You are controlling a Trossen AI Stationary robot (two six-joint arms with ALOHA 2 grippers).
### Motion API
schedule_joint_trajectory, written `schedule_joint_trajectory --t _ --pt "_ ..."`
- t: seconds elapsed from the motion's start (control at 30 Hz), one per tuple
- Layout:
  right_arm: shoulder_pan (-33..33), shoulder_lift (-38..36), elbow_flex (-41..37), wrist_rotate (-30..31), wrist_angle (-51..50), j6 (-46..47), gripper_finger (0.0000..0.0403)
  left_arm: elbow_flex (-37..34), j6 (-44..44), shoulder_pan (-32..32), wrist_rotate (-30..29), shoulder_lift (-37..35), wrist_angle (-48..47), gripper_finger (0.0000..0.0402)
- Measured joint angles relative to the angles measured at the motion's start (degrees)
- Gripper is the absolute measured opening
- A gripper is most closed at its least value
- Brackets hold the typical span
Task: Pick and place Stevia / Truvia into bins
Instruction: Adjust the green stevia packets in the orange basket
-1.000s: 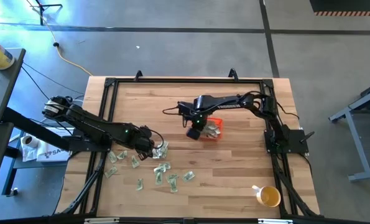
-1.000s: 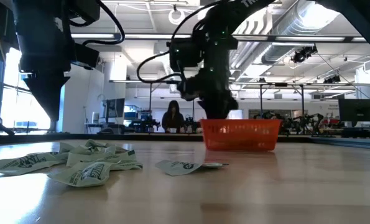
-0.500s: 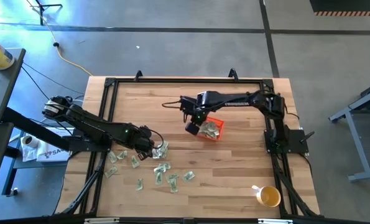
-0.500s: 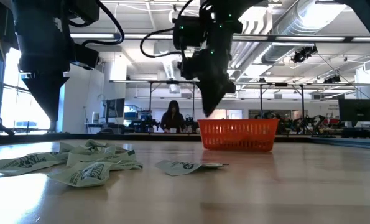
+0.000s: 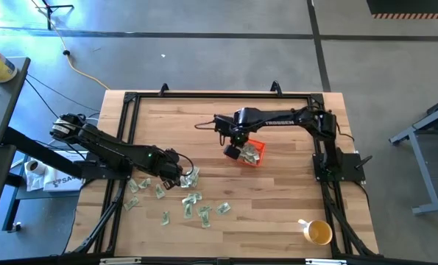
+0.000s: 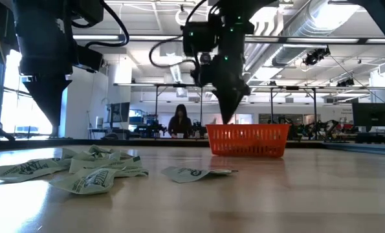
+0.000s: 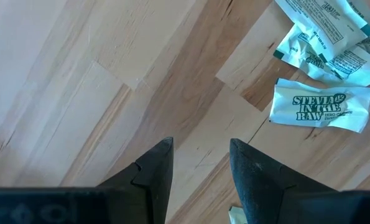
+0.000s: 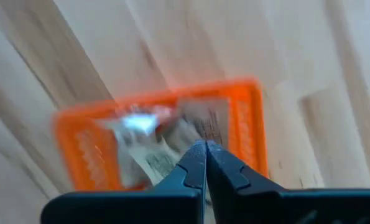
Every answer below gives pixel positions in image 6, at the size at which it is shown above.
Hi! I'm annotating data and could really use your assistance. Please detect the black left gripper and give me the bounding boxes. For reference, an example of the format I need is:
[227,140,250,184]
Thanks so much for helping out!
[19,45,78,129]

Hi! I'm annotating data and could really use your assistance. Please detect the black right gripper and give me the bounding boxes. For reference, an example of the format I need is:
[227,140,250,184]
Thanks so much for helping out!
[192,53,252,126]

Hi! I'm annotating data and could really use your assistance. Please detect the orange slotted plastic basket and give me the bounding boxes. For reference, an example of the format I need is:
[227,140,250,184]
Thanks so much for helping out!
[206,123,291,159]

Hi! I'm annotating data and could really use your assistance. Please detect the large bright window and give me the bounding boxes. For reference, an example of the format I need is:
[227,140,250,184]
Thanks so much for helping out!
[0,48,54,139]

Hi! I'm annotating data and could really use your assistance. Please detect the person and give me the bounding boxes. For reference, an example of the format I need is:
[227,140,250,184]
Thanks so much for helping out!
[167,103,193,140]

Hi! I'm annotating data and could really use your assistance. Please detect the black computer monitor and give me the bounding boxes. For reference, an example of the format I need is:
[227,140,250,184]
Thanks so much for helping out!
[351,102,385,128]
[109,102,131,124]

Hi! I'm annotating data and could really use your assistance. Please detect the long fluorescent ceiling light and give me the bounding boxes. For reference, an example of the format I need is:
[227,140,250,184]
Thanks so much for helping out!
[72,34,184,42]
[243,36,385,45]

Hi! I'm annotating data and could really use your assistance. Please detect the black background rig frame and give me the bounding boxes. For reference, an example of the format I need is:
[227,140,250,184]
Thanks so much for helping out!
[269,84,318,139]
[153,83,206,139]

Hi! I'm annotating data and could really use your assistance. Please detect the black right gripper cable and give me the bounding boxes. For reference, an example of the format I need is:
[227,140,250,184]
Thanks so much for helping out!
[148,34,201,71]

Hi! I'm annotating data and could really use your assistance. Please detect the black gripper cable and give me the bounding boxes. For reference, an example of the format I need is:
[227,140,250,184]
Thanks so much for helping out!
[69,0,131,49]
[148,34,201,71]

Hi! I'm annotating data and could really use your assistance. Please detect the black ceiling camera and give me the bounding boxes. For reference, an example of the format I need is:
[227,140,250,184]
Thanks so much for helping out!
[302,46,331,67]

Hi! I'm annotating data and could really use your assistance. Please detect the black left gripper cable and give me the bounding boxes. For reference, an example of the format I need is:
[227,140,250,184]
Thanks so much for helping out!
[69,0,131,49]

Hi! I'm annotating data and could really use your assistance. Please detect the silver ventilation duct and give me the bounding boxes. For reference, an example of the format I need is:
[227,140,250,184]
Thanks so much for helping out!
[243,0,363,80]

